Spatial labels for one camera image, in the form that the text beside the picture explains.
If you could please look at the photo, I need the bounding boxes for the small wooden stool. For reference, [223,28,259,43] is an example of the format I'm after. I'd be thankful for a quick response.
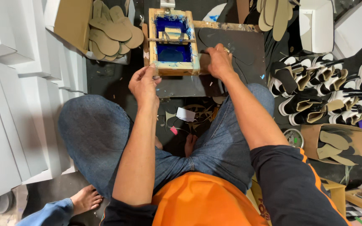
[320,177,347,218]

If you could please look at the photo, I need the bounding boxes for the bundle of hanging tan insoles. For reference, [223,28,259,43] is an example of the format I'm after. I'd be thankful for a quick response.
[256,0,295,42]

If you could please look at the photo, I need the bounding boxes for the cardboard box with flap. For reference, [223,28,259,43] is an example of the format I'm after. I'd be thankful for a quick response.
[44,0,136,65]

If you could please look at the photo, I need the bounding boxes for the round metal tin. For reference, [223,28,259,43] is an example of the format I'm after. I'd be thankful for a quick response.
[283,128,305,149]

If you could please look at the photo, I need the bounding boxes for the person's black orange-striped jacket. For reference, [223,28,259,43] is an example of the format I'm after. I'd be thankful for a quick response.
[99,145,351,226]

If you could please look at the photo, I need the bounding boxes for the pile of black white shoes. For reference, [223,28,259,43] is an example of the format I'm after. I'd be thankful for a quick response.
[267,53,362,127]

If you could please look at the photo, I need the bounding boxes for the cardboard tray of insole cutouts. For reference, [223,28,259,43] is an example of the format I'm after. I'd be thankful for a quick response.
[300,123,362,167]

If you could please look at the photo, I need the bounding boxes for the person's right hand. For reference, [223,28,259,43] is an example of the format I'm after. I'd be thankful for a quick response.
[204,43,237,81]

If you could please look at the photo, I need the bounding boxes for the person's blue jeans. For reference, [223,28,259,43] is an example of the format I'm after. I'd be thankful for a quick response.
[57,83,276,199]

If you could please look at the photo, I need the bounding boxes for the person's orange shirt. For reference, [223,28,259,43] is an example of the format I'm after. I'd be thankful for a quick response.
[151,171,269,226]

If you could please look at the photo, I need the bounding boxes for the white box lid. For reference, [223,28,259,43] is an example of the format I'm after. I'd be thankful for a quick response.
[332,0,362,61]

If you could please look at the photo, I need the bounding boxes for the pile of tan insoles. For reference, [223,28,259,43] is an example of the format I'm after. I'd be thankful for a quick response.
[88,0,144,62]

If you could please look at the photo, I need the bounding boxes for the wooden screen printing frame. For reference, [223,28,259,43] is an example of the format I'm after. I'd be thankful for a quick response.
[148,8,201,76]

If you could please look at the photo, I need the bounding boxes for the heap of tan offcuts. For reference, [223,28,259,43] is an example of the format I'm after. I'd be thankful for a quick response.
[158,97,227,134]

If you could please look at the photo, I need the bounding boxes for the metal frame clamp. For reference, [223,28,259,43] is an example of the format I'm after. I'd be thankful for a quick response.
[160,0,176,15]

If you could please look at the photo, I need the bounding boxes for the open white box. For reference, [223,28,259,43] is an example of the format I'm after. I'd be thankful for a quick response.
[299,0,335,54]

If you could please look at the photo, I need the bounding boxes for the stack of white shoe boxes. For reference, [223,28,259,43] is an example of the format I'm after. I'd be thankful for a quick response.
[0,0,89,206]

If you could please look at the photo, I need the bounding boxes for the person's right foot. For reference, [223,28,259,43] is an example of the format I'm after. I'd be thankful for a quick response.
[184,133,198,158]

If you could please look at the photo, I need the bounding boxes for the black printing board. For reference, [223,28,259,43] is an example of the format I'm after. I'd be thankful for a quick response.
[142,20,267,98]

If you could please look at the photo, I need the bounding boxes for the person's left hand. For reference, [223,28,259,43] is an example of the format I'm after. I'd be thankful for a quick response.
[128,64,163,105]

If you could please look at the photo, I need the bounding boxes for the white sheet with blue smear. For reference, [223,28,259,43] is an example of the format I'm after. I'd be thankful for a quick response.
[202,3,229,23]

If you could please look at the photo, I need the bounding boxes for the white paper slip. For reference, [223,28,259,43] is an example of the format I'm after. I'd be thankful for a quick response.
[176,107,197,122]

